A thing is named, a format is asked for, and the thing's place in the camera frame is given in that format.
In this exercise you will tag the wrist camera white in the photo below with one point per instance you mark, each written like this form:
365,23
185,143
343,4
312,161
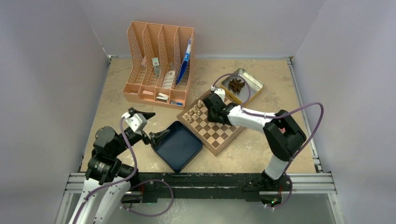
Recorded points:
219,92
136,122

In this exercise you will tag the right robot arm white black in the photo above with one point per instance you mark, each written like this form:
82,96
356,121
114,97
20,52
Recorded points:
283,134

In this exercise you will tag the pile of dark chess pieces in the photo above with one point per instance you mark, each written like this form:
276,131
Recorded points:
236,85

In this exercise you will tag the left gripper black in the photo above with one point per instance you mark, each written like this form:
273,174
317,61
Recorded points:
156,136

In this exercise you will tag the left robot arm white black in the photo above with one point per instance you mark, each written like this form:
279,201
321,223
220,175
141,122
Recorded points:
107,179

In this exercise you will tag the white labelled tube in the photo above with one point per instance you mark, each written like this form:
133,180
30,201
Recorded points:
168,79

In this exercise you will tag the blue folder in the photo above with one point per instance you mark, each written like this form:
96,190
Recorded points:
185,62

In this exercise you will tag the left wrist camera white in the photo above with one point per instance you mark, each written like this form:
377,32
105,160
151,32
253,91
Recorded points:
136,122

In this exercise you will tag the pink eraser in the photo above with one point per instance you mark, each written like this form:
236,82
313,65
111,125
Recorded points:
147,92

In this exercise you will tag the pink plastic desk organizer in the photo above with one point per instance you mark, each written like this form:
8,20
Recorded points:
169,44

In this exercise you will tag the wooden chess board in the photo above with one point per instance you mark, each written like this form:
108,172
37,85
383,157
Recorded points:
215,136

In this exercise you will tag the white stapler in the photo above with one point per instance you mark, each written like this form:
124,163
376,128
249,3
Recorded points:
162,97

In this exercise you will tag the green white small box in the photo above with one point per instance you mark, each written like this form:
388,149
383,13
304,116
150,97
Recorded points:
156,66

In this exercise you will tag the yellow metal tin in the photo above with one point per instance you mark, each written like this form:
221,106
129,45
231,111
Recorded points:
249,92

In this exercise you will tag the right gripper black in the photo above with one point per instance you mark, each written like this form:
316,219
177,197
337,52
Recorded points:
210,118

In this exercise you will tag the dark blue tray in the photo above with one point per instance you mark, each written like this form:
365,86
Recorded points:
178,147

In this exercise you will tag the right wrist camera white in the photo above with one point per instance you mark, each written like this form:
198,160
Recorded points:
219,92

